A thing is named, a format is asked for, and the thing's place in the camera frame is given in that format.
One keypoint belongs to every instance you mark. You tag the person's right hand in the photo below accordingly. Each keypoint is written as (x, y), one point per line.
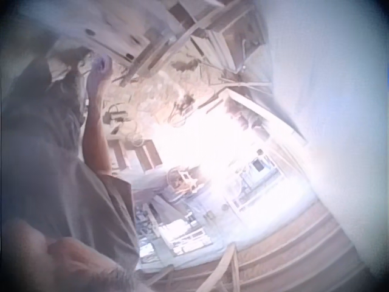
(98, 70)

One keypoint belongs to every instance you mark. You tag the person's right fingers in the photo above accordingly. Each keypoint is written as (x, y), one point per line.
(102, 64)

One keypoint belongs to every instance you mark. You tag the white workbench panel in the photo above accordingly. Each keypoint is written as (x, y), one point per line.
(115, 27)

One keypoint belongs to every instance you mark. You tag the black power tool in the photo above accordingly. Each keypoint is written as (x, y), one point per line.
(115, 114)

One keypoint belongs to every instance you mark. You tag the long wooden beam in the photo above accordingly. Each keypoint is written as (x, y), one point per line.
(182, 36)

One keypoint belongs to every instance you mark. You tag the brown wooden blocks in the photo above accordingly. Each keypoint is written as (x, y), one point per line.
(136, 155)

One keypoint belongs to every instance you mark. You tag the wooden shelf unit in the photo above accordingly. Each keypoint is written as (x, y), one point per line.
(234, 33)

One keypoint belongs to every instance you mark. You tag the round wooden fixture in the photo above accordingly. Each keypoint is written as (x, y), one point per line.
(181, 179)

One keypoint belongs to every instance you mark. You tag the cluttered tool table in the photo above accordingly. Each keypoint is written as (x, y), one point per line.
(173, 231)

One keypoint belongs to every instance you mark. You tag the white metal rack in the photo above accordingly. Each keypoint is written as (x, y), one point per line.
(255, 179)

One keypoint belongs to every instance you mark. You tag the large wooden frame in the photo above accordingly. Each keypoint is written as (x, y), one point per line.
(273, 134)

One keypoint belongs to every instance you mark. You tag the wooden ladder frame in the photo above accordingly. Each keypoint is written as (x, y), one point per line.
(226, 267)

